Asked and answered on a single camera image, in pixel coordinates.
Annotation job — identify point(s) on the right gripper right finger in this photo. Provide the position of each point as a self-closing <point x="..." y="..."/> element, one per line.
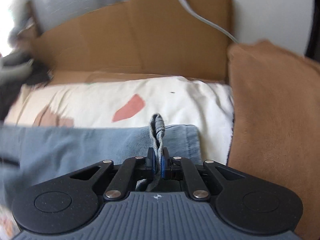
<point x="244" y="202"/>

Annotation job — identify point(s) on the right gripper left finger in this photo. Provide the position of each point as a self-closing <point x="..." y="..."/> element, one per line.
<point x="68" y="202"/>

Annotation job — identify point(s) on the light blue denim jeans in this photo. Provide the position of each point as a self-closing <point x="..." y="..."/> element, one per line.
<point x="31" y="155"/>

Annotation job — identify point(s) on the cream bear print bedsheet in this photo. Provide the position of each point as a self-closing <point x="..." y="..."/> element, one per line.
<point x="207" y="106"/>

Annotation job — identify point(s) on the black garment pile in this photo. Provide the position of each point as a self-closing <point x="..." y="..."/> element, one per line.
<point x="41" y="74"/>

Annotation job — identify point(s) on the brown cardboard sheet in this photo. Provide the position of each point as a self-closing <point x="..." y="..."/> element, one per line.
<point x="137" y="36"/>

